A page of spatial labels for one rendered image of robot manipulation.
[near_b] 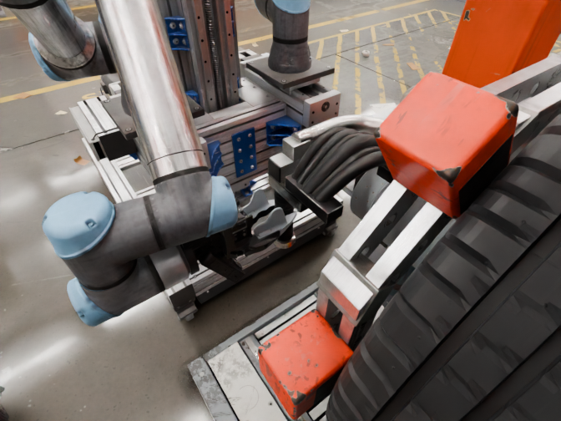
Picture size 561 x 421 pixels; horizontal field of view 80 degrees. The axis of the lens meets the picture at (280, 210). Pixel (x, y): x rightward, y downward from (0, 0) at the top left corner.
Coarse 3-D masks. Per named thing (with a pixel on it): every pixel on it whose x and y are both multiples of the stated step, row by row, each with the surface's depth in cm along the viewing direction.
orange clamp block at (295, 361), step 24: (312, 312) 42; (288, 336) 40; (312, 336) 40; (336, 336) 40; (264, 360) 38; (288, 360) 38; (312, 360) 38; (336, 360) 38; (288, 384) 36; (312, 384) 36; (288, 408) 38
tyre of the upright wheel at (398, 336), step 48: (528, 144) 25; (528, 192) 23; (480, 240) 24; (528, 240) 22; (432, 288) 25; (480, 288) 23; (528, 288) 22; (384, 336) 28; (432, 336) 25; (480, 336) 23; (528, 336) 21; (336, 384) 34; (384, 384) 28; (432, 384) 25; (480, 384) 23; (528, 384) 21
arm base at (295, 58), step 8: (280, 40) 106; (288, 40) 105; (296, 40) 105; (304, 40) 107; (272, 48) 110; (280, 48) 107; (288, 48) 106; (296, 48) 107; (304, 48) 108; (272, 56) 110; (280, 56) 108; (288, 56) 108; (296, 56) 108; (304, 56) 109; (272, 64) 111; (280, 64) 109; (288, 64) 110; (296, 64) 109; (304, 64) 110; (280, 72) 111; (288, 72) 110; (296, 72) 110
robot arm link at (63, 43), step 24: (0, 0) 45; (24, 0) 46; (48, 0) 48; (24, 24) 57; (48, 24) 56; (72, 24) 62; (48, 48) 67; (72, 48) 68; (96, 48) 76; (48, 72) 75; (72, 72) 76; (96, 72) 80
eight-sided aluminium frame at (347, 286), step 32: (544, 64) 38; (512, 96) 36; (544, 96) 33; (384, 192) 35; (384, 224) 35; (416, 224) 32; (352, 256) 35; (384, 256) 33; (416, 256) 34; (320, 288) 39; (352, 288) 35; (384, 288) 33; (352, 320) 36
